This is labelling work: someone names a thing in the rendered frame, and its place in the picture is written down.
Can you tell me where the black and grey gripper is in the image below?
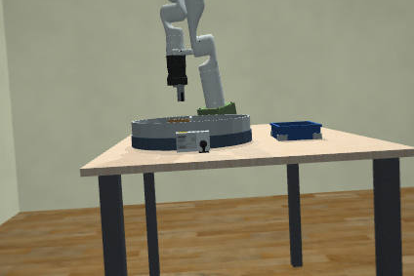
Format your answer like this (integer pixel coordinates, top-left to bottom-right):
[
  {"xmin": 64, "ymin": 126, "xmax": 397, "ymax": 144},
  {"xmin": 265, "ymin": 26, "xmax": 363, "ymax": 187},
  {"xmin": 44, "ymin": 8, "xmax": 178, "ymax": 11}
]
[{"xmin": 166, "ymin": 42, "xmax": 193, "ymax": 101}]

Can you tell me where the grey round turning table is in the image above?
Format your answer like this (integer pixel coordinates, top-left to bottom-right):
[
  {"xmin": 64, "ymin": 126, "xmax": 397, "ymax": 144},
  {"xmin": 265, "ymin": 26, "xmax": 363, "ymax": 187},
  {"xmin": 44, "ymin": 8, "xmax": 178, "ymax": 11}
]
[{"xmin": 131, "ymin": 114, "xmax": 252, "ymax": 153}]

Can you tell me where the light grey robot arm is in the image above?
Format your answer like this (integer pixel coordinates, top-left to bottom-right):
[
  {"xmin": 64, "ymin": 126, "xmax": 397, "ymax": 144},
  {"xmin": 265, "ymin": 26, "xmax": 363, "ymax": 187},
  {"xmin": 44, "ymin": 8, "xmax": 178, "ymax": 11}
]
[{"xmin": 160, "ymin": 0, "xmax": 226, "ymax": 108}]

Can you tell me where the blue rectangular crate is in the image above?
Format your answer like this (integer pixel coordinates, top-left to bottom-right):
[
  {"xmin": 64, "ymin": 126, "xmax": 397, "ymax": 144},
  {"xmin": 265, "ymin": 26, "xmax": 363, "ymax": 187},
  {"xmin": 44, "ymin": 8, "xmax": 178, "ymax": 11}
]
[{"xmin": 269, "ymin": 121, "xmax": 322, "ymax": 141}]

